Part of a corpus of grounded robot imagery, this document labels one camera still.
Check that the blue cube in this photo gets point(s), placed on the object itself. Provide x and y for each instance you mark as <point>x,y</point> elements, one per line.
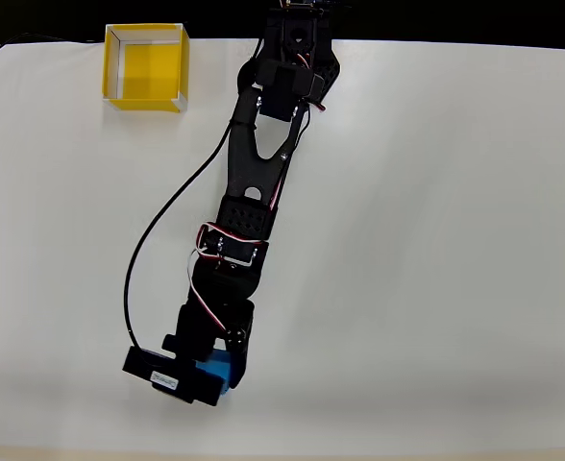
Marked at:
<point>213,367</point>

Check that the yellow open paper box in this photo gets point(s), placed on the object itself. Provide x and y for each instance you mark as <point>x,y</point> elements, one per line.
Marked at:
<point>150,62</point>

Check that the black bar-shaped webcam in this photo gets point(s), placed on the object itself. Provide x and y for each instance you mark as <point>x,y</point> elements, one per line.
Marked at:
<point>205,384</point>

